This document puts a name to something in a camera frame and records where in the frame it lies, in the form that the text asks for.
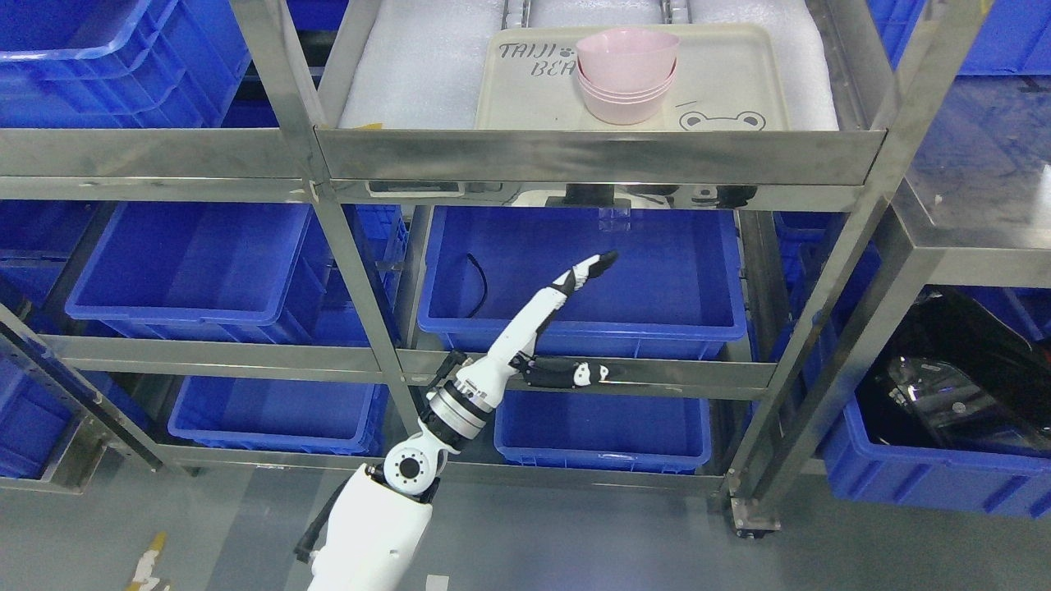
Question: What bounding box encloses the stack of pink bowls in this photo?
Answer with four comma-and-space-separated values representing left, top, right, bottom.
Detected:
575, 29, 681, 125

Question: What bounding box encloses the blue bin holding helmet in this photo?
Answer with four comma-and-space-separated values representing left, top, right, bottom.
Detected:
821, 287, 1051, 519

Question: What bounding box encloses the steel shelf rack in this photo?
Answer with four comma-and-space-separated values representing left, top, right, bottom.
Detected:
2, 1, 994, 536

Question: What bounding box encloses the blue bin shelf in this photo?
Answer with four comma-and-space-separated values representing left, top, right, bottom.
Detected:
64, 202, 333, 345
494, 392, 713, 474

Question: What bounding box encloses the blue bin left shelf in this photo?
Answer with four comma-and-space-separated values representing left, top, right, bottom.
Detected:
64, 202, 333, 345

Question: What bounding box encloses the black motorcycle helmet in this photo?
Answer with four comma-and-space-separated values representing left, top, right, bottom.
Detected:
856, 286, 1049, 458

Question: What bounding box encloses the blue bin with cable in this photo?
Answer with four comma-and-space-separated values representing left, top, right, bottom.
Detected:
417, 206, 746, 360

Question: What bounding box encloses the beige bear tray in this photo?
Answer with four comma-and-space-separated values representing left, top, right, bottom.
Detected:
475, 24, 791, 133

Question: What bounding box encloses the blue bin lower shelf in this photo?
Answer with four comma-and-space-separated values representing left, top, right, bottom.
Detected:
494, 392, 713, 474

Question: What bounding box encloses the steel work table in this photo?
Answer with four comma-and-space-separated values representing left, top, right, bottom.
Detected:
893, 75, 1050, 288

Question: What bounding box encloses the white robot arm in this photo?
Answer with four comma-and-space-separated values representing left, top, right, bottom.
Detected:
296, 347, 521, 590

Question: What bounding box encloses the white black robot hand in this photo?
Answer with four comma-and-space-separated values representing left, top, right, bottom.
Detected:
454, 250, 618, 411

